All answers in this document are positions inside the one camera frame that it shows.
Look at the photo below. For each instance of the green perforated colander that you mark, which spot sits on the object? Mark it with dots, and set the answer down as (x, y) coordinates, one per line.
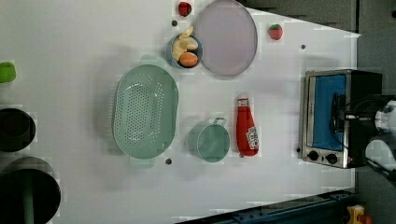
(145, 112)

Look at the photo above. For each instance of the lilac round plate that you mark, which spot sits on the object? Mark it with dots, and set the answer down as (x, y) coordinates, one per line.
(229, 37)

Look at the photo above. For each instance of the yellow red toy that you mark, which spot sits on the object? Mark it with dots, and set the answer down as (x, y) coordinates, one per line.
(358, 216)

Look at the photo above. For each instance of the red ketchup bottle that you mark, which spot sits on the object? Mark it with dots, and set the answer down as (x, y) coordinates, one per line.
(246, 132)

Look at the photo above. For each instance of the orange toy fruit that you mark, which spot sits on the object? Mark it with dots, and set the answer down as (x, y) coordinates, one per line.
(188, 59)

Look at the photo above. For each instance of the beige toy pastry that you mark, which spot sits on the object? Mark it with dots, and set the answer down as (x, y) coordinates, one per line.
(183, 43)

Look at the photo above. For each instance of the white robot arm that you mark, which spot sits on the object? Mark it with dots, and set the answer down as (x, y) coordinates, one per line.
(372, 133)

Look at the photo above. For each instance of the blue metal frame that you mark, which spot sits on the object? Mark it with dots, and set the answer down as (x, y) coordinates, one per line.
(325, 208)

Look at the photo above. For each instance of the black silver toaster oven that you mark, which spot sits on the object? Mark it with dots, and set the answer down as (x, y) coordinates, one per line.
(325, 94)

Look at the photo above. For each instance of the small black round object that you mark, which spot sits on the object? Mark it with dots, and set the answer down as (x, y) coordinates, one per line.
(17, 130)

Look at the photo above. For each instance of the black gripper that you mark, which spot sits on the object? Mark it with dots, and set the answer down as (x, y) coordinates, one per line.
(368, 112)

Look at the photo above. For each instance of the green toy object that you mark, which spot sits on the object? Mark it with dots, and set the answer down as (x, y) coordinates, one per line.
(7, 72)

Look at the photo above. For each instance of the red toy strawberry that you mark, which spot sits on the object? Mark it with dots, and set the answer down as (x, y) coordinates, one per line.
(276, 31)

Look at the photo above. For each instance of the small blue bowl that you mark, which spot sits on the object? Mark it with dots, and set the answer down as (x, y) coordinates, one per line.
(168, 53)

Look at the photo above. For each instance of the green metal mug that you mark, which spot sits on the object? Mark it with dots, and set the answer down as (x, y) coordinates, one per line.
(209, 140)

